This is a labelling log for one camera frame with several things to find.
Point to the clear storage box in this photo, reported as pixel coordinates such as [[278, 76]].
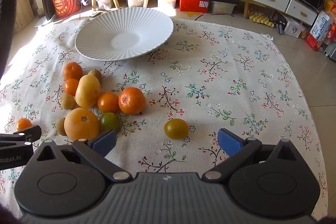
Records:
[[105, 1]]

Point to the yellow-green tomato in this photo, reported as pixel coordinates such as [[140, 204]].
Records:
[[176, 128]]

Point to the white ribbed plate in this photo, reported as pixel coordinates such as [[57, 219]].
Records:
[[123, 35]]

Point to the orange mandarin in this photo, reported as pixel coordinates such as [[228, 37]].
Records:
[[73, 70], [131, 100]]

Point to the blue and white carton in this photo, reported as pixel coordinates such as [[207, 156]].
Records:
[[321, 26]]

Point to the red printed bucket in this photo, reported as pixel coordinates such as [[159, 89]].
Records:
[[65, 3]]

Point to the red carton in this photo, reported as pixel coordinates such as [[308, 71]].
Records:
[[313, 42]]

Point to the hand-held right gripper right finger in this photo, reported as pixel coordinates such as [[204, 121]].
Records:
[[229, 142]]

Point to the large yellow orange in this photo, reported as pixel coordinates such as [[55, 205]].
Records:
[[81, 124]]

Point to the clear plastic bin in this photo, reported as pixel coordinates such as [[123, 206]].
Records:
[[223, 7]]

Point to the white patterned box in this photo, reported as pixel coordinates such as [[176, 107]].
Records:
[[294, 28]]

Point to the white storage box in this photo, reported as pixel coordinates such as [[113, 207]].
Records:
[[166, 3]]

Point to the floral tablecloth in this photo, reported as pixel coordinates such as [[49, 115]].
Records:
[[210, 98]]

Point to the red box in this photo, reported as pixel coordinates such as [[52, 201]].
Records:
[[193, 3]]

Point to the black flat panel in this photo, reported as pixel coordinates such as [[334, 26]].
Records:
[[46, 6]]

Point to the orange box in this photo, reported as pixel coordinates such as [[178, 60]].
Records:
[[331, 5]]

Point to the yellow egg tray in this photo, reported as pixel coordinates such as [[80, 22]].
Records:
[[261, 18]]

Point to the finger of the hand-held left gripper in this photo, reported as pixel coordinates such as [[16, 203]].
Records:
[[29, 132]]

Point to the dark green tomato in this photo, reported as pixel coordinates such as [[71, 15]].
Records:
[[109, 121]]

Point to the orange tomato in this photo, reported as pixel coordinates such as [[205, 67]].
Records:
[[70, 87], [108, 102], [23, 124]]

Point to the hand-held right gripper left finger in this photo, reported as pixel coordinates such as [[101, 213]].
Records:
[[103, 141]]

